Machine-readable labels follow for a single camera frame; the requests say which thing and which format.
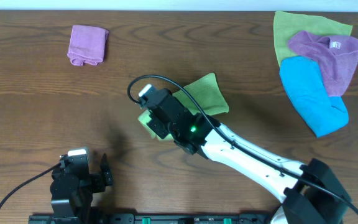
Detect light green cloth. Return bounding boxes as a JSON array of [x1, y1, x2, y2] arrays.
[[138, 73, 229, 141]]

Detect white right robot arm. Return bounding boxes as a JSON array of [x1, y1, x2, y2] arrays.
[[139, 85, 351, 223]]

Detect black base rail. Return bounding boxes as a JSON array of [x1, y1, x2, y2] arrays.
[[28, 207, 273, 224]]

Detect folded pink cloth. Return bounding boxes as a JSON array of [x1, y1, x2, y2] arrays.
[[67, 25, 109, 66]]

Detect large green cloth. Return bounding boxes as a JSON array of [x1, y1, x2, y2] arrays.
[[273, 11, 353, 66]]

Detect blue cloth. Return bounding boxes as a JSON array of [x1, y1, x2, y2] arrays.
[[279, 56, 349, 138]]

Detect purple cloth with tag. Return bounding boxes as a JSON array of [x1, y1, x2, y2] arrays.
[[287, 30, 358, 96]]

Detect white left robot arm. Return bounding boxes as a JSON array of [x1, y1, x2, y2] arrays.
[[50, 154, 113, 223]]

